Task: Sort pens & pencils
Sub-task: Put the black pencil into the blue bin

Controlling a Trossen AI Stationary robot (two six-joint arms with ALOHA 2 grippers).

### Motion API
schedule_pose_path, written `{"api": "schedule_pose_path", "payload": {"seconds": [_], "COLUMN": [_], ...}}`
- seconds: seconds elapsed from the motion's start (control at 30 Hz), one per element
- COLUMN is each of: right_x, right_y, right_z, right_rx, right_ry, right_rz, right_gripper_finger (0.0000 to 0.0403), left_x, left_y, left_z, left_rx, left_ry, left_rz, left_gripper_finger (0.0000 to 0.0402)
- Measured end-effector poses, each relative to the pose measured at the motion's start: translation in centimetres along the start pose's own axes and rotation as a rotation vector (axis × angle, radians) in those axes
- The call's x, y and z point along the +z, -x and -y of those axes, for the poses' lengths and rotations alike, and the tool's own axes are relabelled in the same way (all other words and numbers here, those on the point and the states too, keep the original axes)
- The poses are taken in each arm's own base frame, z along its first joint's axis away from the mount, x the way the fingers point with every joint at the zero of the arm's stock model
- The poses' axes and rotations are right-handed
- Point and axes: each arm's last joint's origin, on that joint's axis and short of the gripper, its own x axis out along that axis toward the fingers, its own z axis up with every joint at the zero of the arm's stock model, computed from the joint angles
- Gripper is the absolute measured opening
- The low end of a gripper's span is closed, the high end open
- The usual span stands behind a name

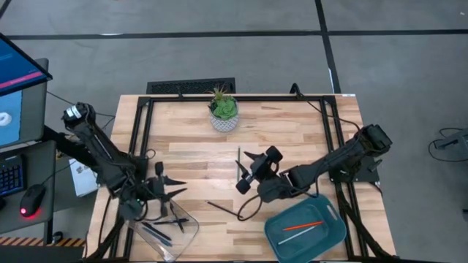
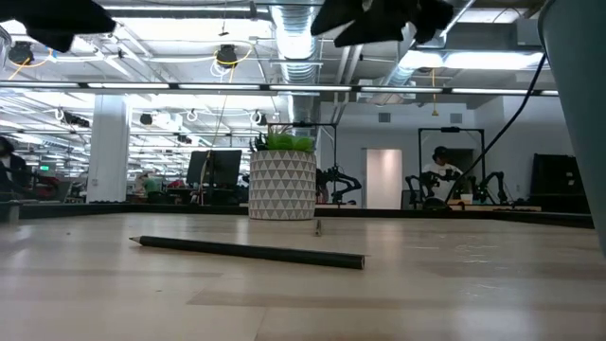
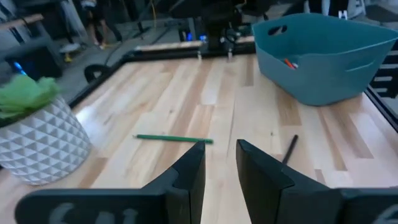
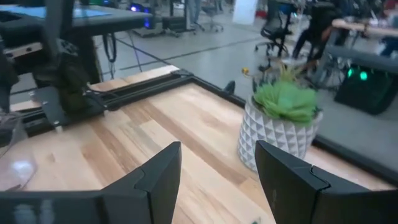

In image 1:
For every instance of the tilted blue-screen monitor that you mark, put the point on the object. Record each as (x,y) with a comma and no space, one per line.
(18,69)

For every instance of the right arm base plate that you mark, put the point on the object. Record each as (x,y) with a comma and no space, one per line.
(365,175)

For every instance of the black floor vent mat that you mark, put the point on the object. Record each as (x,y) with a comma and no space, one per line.
(190,87)

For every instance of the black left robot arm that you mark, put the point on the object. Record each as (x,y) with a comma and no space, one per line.
(98,146)

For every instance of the blue pen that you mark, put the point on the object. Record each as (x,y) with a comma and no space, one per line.
(157,237)

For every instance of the dark slim pen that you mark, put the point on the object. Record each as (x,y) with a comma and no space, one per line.
(156,231)

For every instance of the clear plastic tray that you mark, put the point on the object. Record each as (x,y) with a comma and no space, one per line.
(183,237)

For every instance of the black pencil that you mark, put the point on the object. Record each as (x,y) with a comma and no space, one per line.
(223,209)

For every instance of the black computer mouse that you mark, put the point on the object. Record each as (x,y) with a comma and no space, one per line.
(32,199)

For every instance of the yellow black hazard strip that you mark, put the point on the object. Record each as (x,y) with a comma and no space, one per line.
(36,242)

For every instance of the white pencil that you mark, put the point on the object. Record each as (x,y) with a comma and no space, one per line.
(296,235)

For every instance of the black grip clear-barrel pen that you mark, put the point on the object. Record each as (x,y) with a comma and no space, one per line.
(179,224)

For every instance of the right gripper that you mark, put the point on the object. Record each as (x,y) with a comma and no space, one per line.
(261,170)

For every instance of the black table frame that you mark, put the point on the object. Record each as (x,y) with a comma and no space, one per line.
(237,98)

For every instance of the grey side desk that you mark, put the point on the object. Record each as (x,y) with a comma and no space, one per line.
(44,164)

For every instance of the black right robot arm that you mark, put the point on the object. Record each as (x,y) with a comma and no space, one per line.
(329,160)

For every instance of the orange pencil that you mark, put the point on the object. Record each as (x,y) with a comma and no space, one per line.
(303,225)

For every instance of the matte black pen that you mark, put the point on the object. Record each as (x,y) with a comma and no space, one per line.
(170,221)

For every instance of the white paper box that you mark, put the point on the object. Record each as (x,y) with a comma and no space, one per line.
(82,182)

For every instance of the grey upright monitor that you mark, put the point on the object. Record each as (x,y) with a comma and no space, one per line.
(33,117)

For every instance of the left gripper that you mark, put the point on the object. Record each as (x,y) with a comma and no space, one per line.
(159,188)

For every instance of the teal plastic bin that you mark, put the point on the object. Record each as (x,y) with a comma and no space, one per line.
(311,248)

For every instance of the black keyboard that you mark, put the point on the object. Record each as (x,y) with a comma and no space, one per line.
(11,177)

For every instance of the succulent in triangle-pattern pot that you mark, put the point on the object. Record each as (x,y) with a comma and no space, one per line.
(223,109)

